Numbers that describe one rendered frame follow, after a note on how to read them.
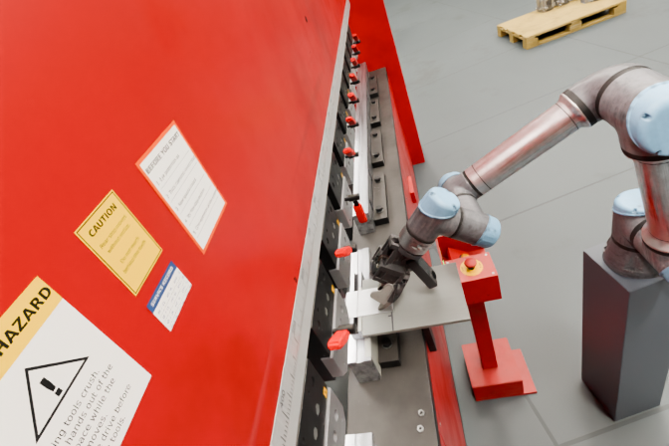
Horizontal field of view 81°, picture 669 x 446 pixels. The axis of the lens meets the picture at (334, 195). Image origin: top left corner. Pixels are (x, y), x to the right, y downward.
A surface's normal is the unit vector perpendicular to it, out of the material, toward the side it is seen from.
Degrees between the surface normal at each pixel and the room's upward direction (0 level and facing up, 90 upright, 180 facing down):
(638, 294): 90
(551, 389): 0
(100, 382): 90
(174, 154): 90
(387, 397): 0
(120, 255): 90
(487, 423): 0
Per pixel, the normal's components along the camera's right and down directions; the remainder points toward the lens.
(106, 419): 0.94, -0.24
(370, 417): -0.34, -0.77
